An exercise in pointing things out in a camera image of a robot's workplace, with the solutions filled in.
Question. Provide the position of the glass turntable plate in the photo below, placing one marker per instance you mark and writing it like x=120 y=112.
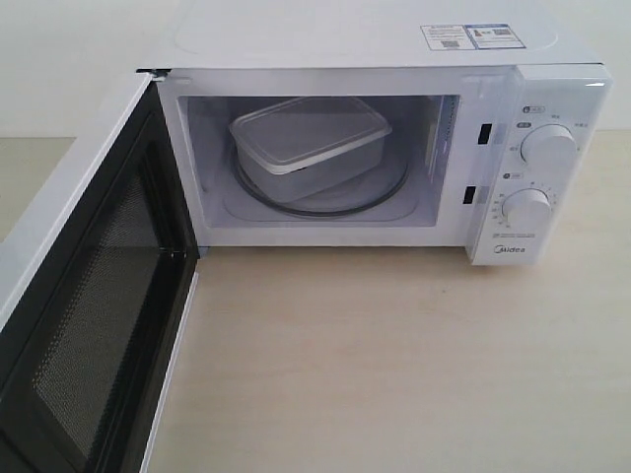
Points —
x=352 y=197

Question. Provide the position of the upper white control knob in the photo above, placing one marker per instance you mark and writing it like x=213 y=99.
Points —
x=549 y=148

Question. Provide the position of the white and blue label sticker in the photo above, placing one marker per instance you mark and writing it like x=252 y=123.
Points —
x=471 y=37

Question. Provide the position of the white microwave door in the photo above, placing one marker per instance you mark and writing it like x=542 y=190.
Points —
x=96 y=280

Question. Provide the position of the lower white timer knob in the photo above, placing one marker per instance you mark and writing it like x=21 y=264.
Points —
x=527 y=210

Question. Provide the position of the white microwave oven body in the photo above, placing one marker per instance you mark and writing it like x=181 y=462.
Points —
x=458 y=116

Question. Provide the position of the white plastic lidded container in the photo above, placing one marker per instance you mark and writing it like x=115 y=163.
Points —
x=297 y=148

